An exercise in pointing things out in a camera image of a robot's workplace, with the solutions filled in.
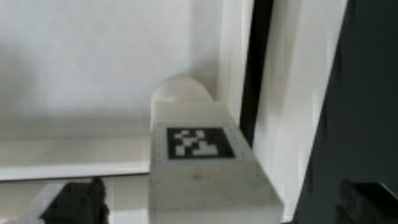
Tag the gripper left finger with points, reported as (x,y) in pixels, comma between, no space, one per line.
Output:
(77,206)

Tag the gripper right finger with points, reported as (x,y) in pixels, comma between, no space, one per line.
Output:
(369,203)

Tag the white square table top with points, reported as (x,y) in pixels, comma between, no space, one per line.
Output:
(90,51)

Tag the white L-shaped obstacle fence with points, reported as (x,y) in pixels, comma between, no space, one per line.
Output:
(289,63)

